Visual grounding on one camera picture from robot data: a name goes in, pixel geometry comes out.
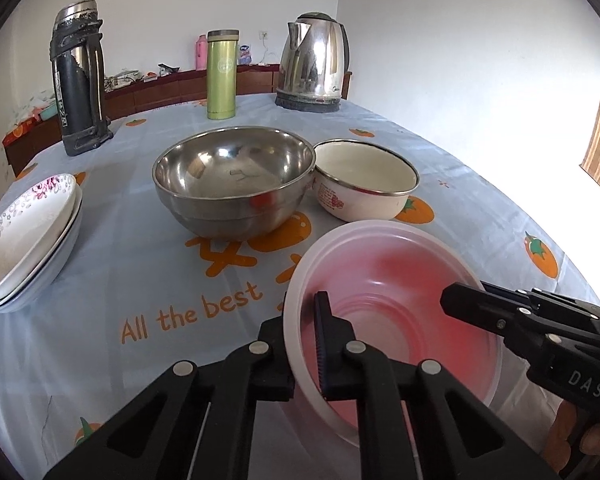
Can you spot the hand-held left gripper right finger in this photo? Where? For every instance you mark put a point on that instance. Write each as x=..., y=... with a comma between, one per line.
x=322, y=345

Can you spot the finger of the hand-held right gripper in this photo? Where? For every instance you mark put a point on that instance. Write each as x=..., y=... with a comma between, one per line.
x=480, y=310
x=555, y=305

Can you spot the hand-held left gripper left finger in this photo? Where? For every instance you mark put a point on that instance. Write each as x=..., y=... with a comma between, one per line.
x=275, y=355

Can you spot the red plastic bowl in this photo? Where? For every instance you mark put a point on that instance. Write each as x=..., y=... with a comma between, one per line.
x=395, y=285

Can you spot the white enamel bowl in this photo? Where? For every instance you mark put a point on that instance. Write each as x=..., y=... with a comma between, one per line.
x=365, y=170

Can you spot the stainless steel bowl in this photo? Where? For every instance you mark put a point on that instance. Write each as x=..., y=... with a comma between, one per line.
x=230, y=170

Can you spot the blue patterned plate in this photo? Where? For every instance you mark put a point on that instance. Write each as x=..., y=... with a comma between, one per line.
x=50, y=277

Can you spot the white plate with red flowers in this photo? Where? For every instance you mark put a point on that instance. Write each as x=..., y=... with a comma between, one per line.
x=55, y=255

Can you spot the pink floral plate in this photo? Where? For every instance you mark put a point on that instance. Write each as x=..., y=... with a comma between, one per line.
x=25, y=225

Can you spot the green tumbler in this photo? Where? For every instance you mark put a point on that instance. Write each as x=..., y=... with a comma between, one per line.
x=222, y=75

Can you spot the stainless steel electric kettle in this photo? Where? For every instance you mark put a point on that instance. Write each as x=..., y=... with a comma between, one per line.
x=315, y=60

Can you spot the dark wooden sideboard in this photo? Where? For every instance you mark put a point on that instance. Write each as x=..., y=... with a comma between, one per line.
x=155, y=92

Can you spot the white packet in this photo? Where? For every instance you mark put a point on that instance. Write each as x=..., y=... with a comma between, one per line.
x=245, y=55

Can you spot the pink thermos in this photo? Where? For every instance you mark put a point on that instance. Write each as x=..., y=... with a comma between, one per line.
x=200, y=54

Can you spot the teal basin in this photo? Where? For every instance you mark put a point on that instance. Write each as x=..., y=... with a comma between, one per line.
x=45, y=112

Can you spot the large black thermos flask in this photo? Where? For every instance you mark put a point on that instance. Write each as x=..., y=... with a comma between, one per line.
x=77, y=85

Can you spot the orange box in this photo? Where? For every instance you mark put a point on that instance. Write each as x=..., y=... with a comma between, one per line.
x=19, y=131

